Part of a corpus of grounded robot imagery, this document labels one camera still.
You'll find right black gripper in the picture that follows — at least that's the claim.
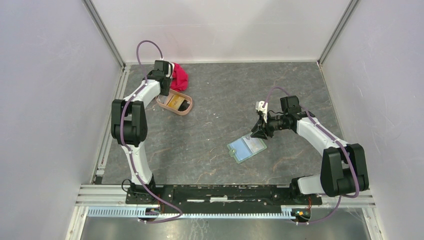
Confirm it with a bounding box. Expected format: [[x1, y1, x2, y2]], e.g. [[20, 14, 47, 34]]
[[250, 111, 288, 140]]

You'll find silver striped card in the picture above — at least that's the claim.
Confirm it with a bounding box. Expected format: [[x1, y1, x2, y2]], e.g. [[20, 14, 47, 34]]
[[245, 137, 267, 154]]

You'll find green card holder wallet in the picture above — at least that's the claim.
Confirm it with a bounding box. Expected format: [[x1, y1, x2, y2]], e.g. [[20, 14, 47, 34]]
[[226, 134, 267, 164]]

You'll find pink oval card tray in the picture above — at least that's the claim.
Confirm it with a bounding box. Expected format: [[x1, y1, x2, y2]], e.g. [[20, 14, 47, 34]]
[[155, 90, 194, 116]]

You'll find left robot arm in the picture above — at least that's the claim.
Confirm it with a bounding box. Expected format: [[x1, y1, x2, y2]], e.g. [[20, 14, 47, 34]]
[[111, 60, 174, 204]]

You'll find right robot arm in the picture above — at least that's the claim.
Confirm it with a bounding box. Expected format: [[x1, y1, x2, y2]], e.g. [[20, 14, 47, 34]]
[[250, 95, 369, 204]]

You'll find gold card in tray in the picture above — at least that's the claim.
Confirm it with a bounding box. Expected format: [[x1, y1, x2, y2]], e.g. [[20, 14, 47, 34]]
[[166, 94, 186, 111]]

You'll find red crumpled cloth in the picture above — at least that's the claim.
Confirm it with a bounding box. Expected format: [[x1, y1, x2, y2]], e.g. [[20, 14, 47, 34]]
[[170, 63, 189, 92]]

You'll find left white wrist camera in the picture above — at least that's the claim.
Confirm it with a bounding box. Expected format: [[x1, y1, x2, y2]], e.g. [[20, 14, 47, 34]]
[[164, 61, 175, 79]]

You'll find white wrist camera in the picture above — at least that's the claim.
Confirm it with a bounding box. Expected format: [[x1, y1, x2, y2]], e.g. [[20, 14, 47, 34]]
[[255, 101, 268, 124], [164, 61, 175, 79]]

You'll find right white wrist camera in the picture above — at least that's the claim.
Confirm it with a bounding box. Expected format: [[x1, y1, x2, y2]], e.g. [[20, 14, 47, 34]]
[[255, 101, 268, 124]]

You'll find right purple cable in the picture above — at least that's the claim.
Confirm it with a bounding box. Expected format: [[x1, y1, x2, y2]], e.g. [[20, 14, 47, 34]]
[[264, 86, 361, 226]]

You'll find purple cable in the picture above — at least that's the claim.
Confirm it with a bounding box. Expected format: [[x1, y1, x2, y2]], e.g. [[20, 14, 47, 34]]
[[264, 86, 361, 226], [119, 40, 183, 224]]

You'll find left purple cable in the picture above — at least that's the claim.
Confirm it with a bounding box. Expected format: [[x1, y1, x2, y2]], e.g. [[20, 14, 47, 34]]
[[119, 40, 183, 224]]

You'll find aluminium frame rail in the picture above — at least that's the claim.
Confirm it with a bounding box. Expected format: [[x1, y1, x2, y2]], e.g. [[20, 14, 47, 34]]
[[76, 185, 375, 220]]

